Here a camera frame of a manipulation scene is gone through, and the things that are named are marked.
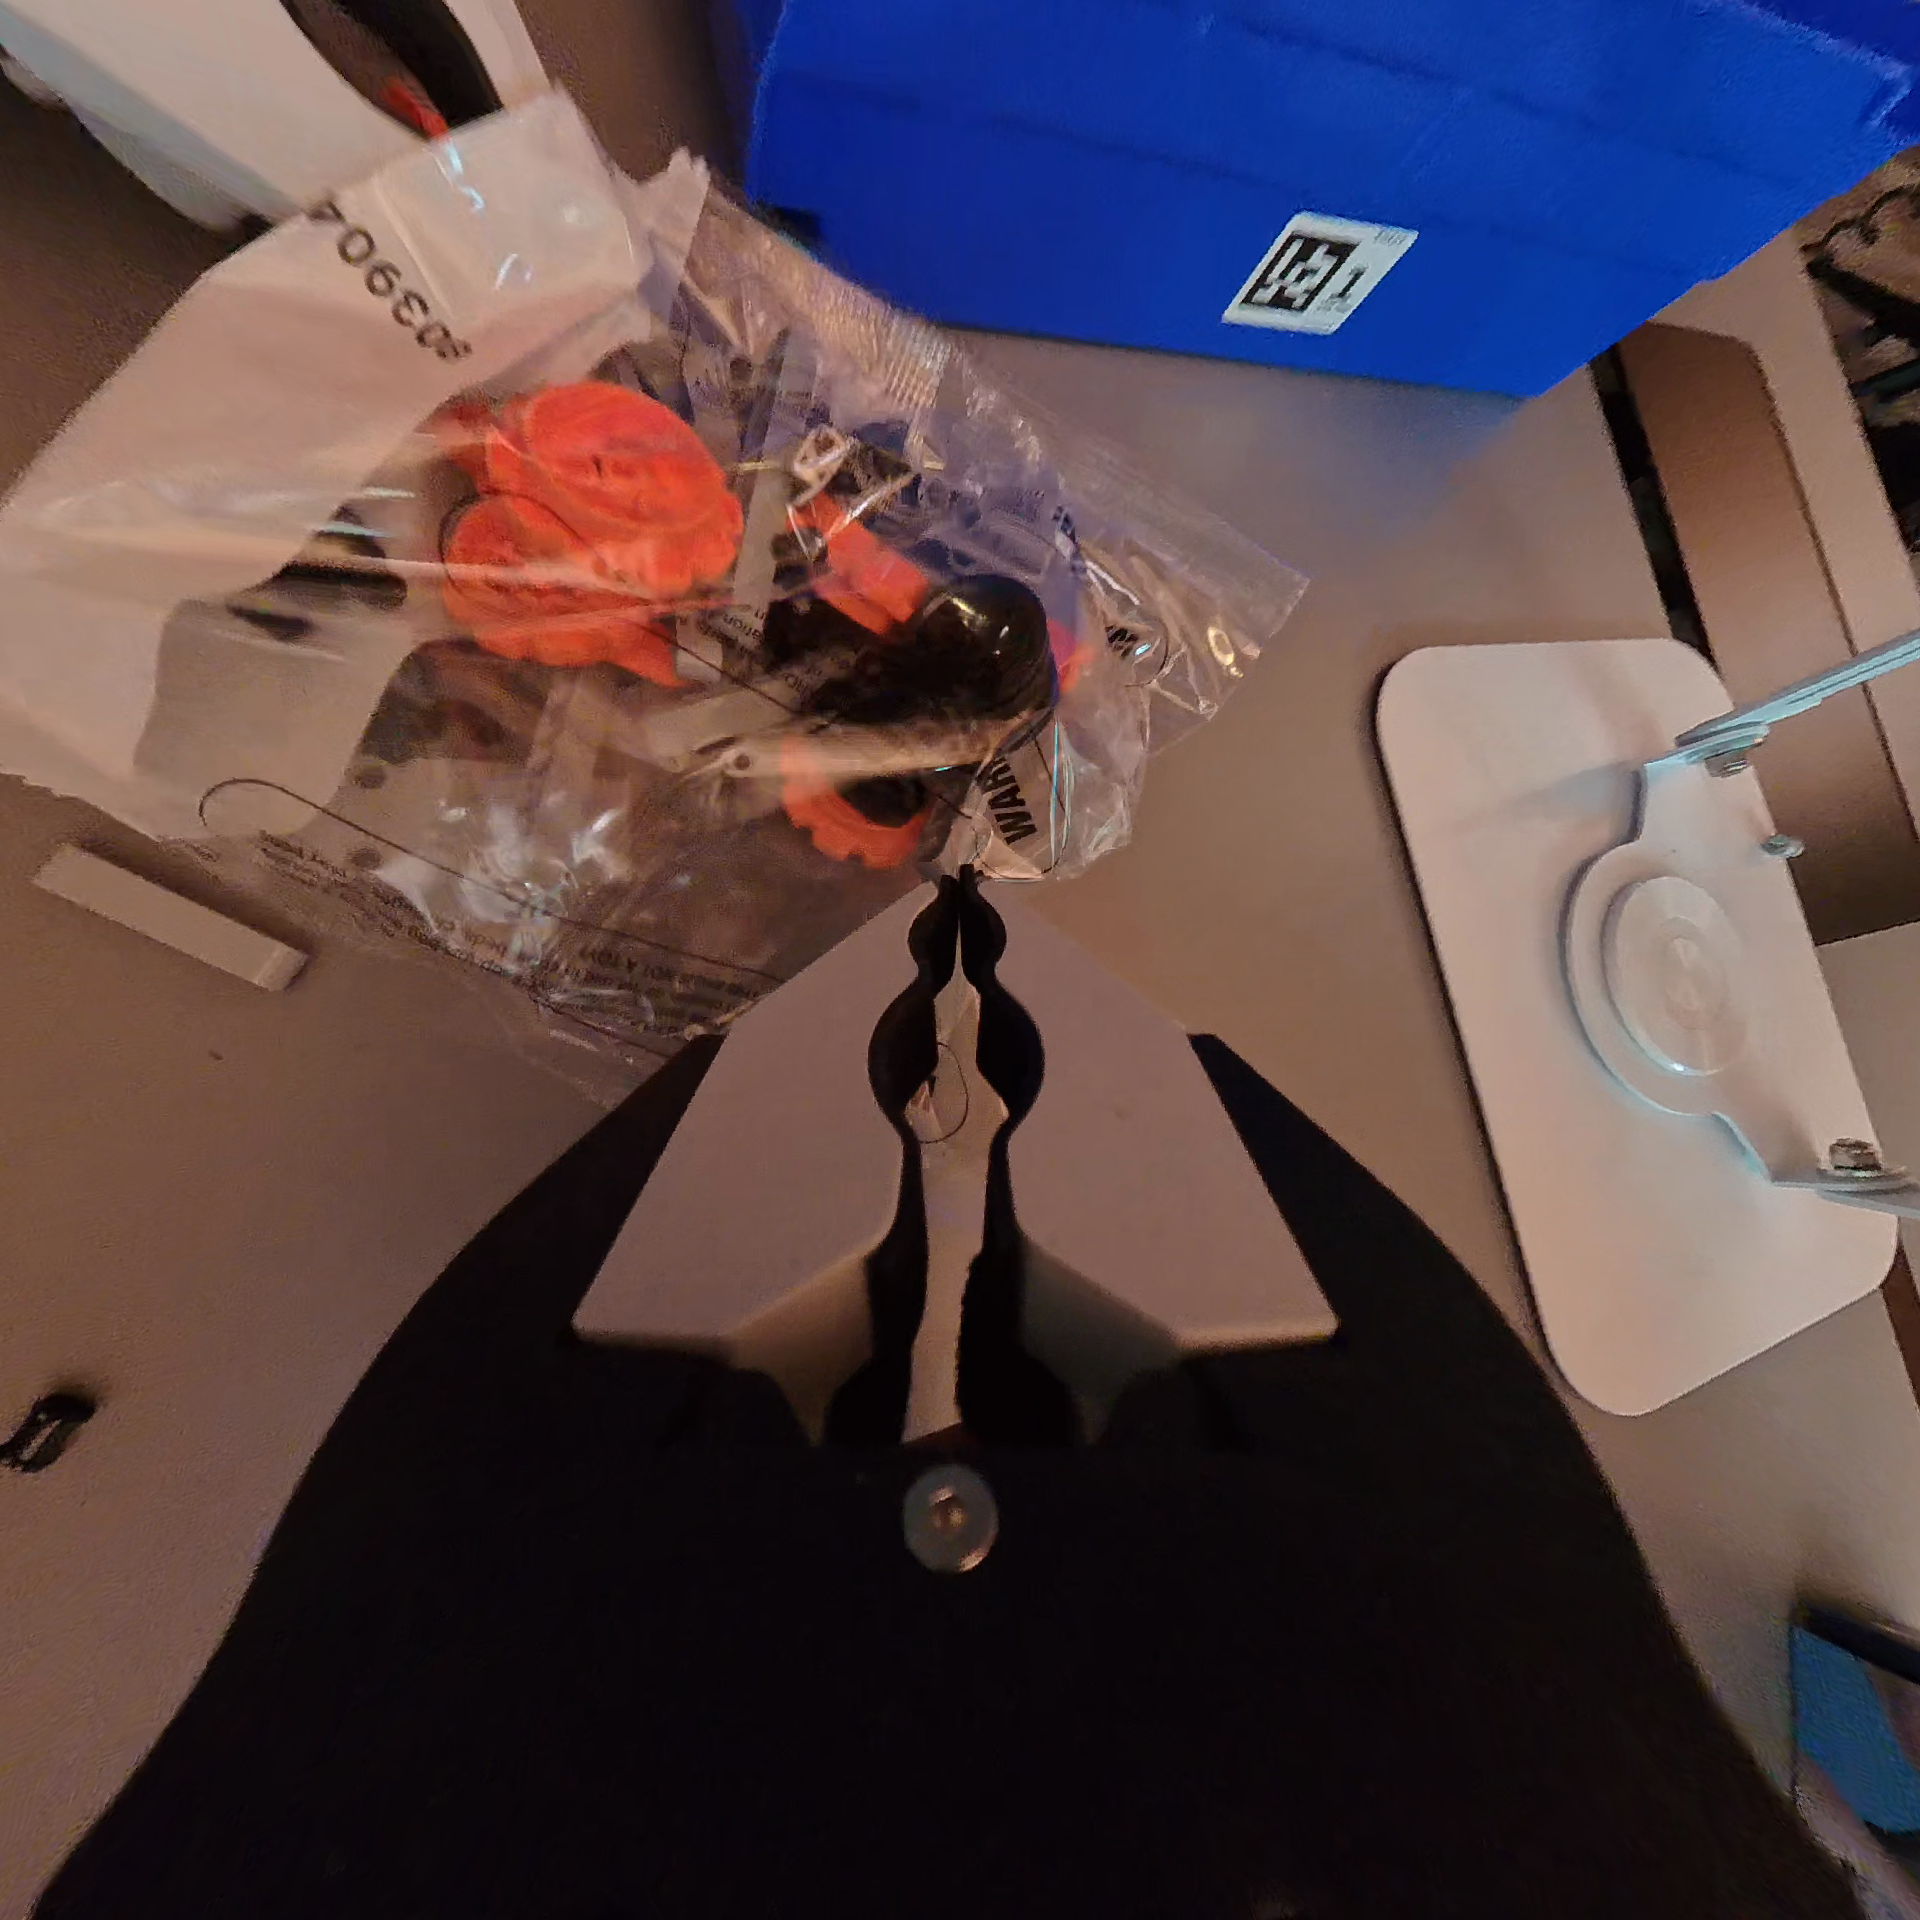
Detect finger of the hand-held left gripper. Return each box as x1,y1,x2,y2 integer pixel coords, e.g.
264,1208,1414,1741
352,0,546,141
0,0,412,232

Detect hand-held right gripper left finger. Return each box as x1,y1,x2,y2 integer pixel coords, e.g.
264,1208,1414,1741
572,878,961,1451

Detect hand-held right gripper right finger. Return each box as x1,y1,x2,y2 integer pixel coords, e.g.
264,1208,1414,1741
961,878,1343,1451

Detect small clear bag orange parts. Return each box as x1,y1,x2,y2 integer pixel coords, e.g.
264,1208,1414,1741
0,91,1313,1088

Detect grey desk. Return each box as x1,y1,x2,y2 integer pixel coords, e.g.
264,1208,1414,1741
0,43,1920,1920

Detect white book stand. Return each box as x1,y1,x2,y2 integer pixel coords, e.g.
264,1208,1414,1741
1377,628,1920,1419

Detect blue plastic bin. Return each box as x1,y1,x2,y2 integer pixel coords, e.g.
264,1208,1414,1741
744,0,1920,397

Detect tiny black part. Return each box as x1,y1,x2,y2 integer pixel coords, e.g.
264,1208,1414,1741
0,1393,96,1480

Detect blue toy kit box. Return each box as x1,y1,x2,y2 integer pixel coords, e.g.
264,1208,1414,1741
1794,1607,1920,1855

